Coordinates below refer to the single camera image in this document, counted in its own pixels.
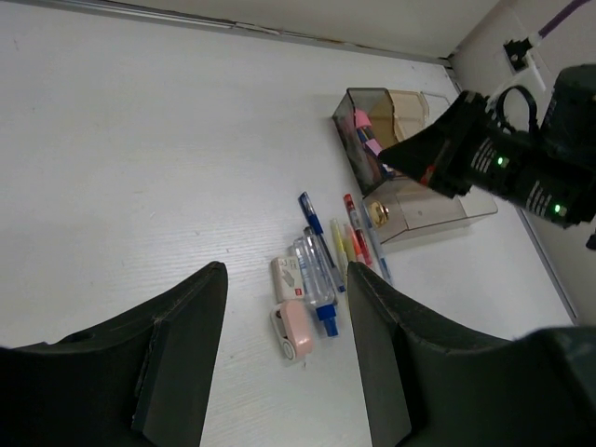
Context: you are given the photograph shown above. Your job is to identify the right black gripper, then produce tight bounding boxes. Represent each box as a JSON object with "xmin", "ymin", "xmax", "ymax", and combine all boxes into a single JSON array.
[{"xmin": 378, "ymin": 64, "xmax": 595, "ymax": 228}]

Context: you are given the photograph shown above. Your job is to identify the yellow highlighter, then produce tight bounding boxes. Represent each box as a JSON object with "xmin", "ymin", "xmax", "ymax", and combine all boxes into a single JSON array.
[{"xmin": 330, "ymin": 219, "xmax": 349, "ymax": 286}]

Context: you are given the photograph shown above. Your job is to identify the clear glue bottle blue cap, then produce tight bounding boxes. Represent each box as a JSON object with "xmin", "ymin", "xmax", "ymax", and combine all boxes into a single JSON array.
[{"xmin": 293, "ymin": 234, "xmax": 339, "ymax": 337}]

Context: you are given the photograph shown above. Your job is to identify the gold binder clip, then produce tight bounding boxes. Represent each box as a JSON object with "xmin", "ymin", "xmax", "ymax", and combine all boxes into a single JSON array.
[{"xmin": 368, "ymin": 201, "xmax": 389, "ymax": 228}]

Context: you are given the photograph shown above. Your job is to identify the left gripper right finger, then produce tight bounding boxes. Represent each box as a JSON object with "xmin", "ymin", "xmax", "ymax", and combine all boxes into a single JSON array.
[{"xmin": 347, "ymin": 263, "xmax": 595, "ymax": 446}]

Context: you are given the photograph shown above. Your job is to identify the blue gel pen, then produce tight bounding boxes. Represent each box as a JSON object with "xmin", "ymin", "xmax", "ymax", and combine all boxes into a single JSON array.
[{"xmin": 298, "ymin": 192, "xmax": 324, "ymax": 236}]

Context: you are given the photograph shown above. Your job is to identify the red gel pen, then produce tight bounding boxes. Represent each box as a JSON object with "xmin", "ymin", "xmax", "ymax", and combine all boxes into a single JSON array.
[{"xmin": 344, "ymin": 194, "xmax": 373, "ymax": 267}]

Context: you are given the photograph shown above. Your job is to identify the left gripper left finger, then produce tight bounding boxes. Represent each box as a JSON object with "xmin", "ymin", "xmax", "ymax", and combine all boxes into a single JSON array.
[{"xmin": 1, "ymin": 262, "xmax": 228, "ymax": 446}]

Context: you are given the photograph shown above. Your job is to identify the orange highlighter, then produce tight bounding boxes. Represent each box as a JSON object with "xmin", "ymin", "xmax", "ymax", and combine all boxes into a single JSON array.
[{"xmin": 344, "ymin": 223, "xmax": 373, "ymax": 267}]

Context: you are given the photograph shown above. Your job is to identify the blue clear highlighter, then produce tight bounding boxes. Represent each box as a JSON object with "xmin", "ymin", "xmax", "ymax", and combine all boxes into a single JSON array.
[{"xmin": 360, "ymin": 203, "xmax": 393, "ymax": 285}]

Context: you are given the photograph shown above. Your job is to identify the pink correction tape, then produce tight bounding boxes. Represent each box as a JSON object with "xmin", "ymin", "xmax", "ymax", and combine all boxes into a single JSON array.
[{"xmin": 270, "ymin": 300, "xmax": 314, "ymax": 360}]

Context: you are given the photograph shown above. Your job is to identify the transparent desk organizer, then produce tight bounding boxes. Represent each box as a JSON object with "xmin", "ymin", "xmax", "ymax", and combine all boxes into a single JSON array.
[{"xmin": 332, "ymin": 88, "xmax": 497, "ymax": 246}]

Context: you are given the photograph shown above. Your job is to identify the black gel pen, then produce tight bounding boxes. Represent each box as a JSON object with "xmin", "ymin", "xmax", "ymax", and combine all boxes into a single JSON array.
[{"xmin": 304, "ymin": 226, "xmax": 345, "ymax": 293}]

